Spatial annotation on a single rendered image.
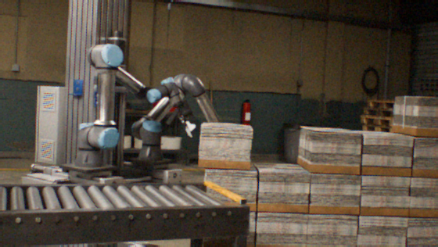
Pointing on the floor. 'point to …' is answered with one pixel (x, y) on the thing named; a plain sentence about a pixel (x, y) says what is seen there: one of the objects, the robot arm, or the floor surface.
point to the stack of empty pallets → (384, 116)
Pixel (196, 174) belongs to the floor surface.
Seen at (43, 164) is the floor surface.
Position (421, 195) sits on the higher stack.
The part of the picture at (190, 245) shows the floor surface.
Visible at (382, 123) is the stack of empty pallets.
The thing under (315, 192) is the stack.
